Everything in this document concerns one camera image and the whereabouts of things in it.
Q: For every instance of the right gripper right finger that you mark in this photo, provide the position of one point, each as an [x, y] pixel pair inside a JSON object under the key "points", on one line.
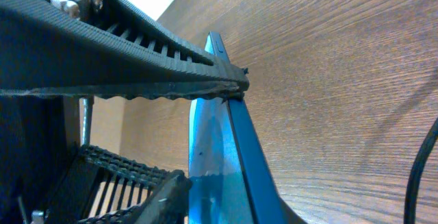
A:
{"points": [[104, 187]]}

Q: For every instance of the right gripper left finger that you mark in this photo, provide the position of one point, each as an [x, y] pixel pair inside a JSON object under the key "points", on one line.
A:
{"points": [[105, 48]]}

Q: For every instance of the blue Galaxy smartphone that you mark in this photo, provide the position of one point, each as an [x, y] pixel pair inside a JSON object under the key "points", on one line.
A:
{"points": [[231, 180]]}

